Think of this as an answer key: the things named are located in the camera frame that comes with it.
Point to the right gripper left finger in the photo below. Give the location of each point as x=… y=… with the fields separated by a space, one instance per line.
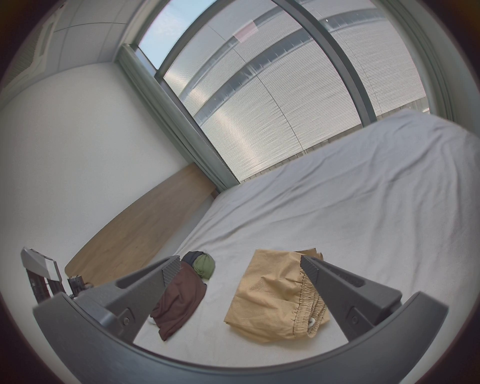
x=142 y=285

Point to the grey-green curtain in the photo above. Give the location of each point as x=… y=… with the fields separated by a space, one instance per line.
x=427 y=56
x=165 y=112

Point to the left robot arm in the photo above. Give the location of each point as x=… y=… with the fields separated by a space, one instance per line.
x=41 y=264

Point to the ceiling air conditioner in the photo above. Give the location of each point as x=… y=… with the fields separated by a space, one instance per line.
x=33 y=48

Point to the green garment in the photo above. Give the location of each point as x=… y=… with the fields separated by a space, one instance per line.
x=204 y=266

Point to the tan shorts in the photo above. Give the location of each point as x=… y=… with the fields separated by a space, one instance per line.
x=266 y=296

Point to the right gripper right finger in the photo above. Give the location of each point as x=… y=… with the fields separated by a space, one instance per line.
x=337 y=288

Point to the black garment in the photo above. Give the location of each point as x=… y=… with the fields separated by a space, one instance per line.
x=189 y=257

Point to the bed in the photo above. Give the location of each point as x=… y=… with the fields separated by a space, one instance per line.
x=337 y=206

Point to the window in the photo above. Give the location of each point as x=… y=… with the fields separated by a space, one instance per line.
x=281 y=93

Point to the brown shorts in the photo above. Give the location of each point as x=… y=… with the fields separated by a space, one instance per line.
x=180 y=300

